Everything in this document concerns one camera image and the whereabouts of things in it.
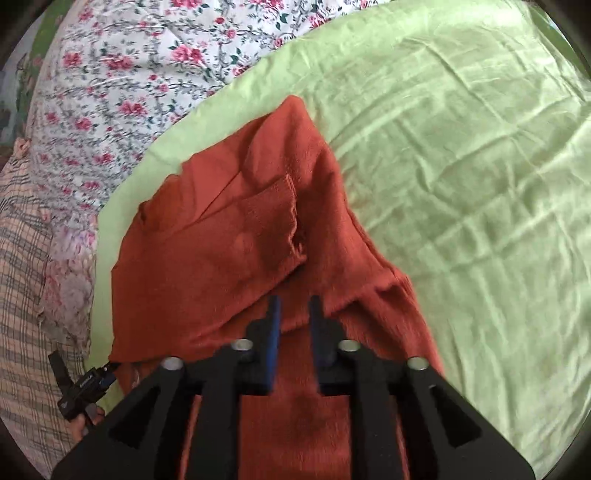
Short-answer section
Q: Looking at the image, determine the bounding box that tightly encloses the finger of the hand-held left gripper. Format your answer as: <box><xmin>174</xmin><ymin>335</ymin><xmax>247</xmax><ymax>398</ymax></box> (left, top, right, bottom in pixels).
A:
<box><xmin>84</xmin><ymin>361</ymin><xmax>118</xmax><ymax>391</ymax></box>
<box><xmin>48</xmin><ymin>350</ymin><xmax>71</xmax><ymax>394</ymax></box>

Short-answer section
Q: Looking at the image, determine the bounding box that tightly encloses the orange knit sweater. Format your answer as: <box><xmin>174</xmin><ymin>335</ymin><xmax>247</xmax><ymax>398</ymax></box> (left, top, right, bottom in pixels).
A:
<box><xmin>108</xmin><ymin>95</ymin><xmax>446</xmax><ymax>480</ymax></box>

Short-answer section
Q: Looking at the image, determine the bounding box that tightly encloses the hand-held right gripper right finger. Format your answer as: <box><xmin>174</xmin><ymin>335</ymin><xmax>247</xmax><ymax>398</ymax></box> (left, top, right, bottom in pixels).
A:
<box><xmin>308</xmin><ymin>295</ymin><xmax>536</xmax><ymax>480</ymax></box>

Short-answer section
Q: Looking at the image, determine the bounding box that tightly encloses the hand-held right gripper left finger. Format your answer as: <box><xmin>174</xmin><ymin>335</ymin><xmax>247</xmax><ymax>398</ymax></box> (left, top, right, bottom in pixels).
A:
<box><xmin>51</xmin><ymin>295</ymin><xmax>282</xmax><ymax>480</ymax></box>

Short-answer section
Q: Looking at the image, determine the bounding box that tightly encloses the white floral blanket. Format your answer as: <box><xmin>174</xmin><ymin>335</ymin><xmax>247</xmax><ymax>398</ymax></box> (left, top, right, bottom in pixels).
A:
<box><xmin>25</xmin><ymin>0</ymin><xmax>398</xmax><ymax>217</ymax></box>

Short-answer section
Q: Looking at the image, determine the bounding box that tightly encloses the plaid bed cover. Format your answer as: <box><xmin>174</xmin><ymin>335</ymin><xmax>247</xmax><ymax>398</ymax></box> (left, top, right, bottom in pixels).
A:
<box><xmin>0</xmin><ymin>138</ymin><xmax>116</xmax><ymax>476</ymax></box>

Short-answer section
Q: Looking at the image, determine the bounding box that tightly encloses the light green bed sheet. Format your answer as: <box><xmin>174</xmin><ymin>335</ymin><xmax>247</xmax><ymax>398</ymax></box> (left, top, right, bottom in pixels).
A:
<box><xmin>88</xmin><ymin>0</ymin><xmax>591</xmax><ymax>457</ymax></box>

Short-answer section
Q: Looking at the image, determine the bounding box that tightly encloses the pink floral pillow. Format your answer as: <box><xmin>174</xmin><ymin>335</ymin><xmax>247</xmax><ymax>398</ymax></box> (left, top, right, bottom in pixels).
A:
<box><xmin>39</xmin><ymin>226</ymin><xmax>100</xmax><ymax>352</ymax></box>

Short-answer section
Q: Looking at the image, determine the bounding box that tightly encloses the person's left hand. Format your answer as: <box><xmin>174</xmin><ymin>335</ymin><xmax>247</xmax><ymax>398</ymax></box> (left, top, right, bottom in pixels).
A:
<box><xmin>68</xmin><ymin>403</ymin><xmax>107</xmax><ymax>440</ymax></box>

